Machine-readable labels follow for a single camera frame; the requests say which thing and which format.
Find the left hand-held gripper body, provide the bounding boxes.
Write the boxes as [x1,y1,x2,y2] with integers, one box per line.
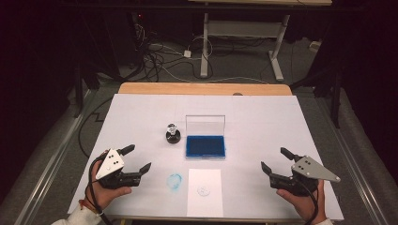
[95,148,143,190]

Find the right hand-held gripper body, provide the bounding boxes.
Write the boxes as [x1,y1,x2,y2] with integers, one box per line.
[268,155,342,198]

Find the black round stamp cap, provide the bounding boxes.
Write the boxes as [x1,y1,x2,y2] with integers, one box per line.
[165,130,182,145]

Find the clear handled round stamp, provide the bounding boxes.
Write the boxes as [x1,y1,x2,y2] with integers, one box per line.
[166,123,180,136]

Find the blue ink pad box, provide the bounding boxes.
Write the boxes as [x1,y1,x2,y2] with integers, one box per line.
[185,114,227,159]

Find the small white paper sheet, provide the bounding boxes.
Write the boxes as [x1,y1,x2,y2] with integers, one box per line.
[186,168,224,218]

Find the person's left hand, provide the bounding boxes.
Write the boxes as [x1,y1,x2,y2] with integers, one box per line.
[85,151,133,211]

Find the person's right hand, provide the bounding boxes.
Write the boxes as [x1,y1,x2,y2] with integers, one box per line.
[276,179,327,224]

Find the black stand leg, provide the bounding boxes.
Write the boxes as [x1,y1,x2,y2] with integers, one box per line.
[73,60,86,119]
[330,69,343,129]

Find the white floor socket box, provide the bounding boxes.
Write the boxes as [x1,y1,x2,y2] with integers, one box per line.
[309,40,323,53]

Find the left hand-held gripper cable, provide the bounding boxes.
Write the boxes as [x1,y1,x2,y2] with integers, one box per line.
[88,156,115,225]

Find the hand-held gripper cable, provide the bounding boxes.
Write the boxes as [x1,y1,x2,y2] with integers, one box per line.
[295,178,320,225]
[88,156,115,225]

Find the right hand-held gripper cable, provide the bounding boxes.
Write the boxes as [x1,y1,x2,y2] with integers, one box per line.
[295,178,320,225]

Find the black floor cable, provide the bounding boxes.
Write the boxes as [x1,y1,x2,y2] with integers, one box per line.
[77,97,115,158]

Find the metal floor rail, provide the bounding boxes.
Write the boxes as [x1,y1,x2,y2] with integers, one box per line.
[13,88,98,225]
[315,97,390,225]

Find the red wrist string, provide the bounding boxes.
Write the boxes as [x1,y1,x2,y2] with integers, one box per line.
[79,199,96,214]

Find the tangle of black cables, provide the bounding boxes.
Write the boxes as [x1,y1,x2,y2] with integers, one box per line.
[132,22,217,83]

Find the white metal desk frame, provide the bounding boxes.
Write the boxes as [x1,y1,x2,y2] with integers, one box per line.
[187,0,333,83]

